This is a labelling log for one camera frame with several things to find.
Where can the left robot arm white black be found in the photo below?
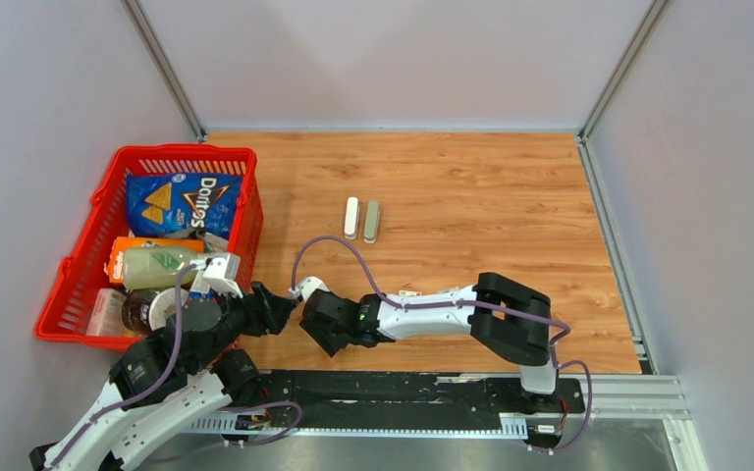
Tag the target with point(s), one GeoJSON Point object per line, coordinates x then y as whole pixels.
{"type": "Point", "coordinates": [166, 381]}

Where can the white staple box red label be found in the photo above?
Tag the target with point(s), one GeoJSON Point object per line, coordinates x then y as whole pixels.
{"type": "Point", "coordinates": [409, 293]}

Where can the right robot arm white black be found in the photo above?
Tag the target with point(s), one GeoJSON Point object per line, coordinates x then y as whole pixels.
{"type": "Point", "coordinates": [510, 319]}

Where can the orange Gillette package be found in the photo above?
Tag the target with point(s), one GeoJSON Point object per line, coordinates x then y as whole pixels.
{"type": "Point", "coordinates": [122, 243]}

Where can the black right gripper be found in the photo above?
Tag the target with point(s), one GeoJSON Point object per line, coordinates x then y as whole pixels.
{"type": "Point", "coordinates": [330, 344]}

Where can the red plastic shopping basket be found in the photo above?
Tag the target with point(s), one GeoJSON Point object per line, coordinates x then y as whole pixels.
{"type": "Point", "coordinates": [67, 310]}

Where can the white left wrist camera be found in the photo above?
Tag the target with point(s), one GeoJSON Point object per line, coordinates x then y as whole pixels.
{"type": "Point", "coordinates": [216, 272]}

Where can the blue Doritos chip bag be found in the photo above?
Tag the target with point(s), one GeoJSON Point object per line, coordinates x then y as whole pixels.
{"type": "Point", "coordinates": [177, 205]}

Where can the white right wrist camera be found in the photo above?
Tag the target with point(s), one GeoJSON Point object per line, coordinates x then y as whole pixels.
{"type": "Point", "coordinates": [306, 287]}

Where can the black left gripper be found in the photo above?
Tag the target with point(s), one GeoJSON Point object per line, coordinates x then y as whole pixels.
{"type": "Point", "coordinates": [268, 312]}

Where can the clear pink plastic package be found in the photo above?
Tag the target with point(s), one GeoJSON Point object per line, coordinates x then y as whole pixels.
{"type": "Point", "coordinates": [106, 315]}

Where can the dark jar with white lid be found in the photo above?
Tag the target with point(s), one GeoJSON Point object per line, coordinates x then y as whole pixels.
{"type": "Point", "coordinates": [146, 310]}

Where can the pale green lotion bottle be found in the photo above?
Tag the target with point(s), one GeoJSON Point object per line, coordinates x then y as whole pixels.
{"type": "Point", "coordinates": [155, 266]}

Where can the aluminium frame rail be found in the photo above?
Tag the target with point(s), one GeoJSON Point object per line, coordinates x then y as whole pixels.
{"type": "Point", "coordinates": [657, 399]}

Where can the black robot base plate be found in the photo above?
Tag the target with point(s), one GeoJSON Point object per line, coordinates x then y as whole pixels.
{"type": "Point", "coordinates": [403, 401]}

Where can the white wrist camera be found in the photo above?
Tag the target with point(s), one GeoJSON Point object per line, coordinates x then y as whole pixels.
{"type": "Point", "coordinates": [216, 272]}
{"type": "Point", "coordinates": [306, 287]}

